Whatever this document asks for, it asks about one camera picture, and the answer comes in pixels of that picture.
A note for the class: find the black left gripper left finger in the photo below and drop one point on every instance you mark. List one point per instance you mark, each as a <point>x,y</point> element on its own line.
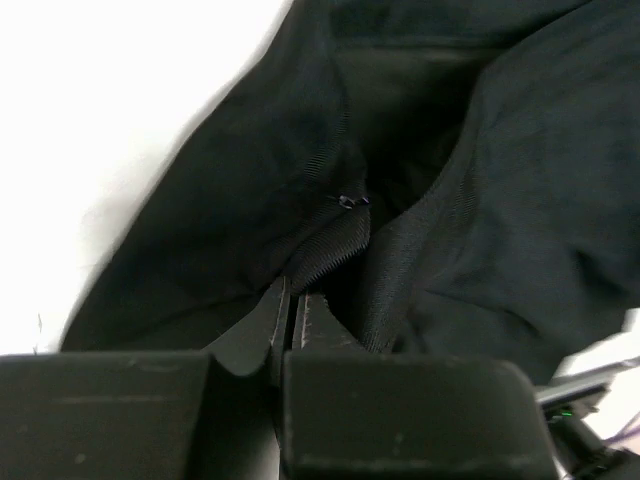
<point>147,415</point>

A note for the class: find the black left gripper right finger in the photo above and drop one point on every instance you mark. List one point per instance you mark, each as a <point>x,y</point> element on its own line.
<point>351,414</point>

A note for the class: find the black pleated skirt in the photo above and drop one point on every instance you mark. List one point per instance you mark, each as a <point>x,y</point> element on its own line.
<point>457,178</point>

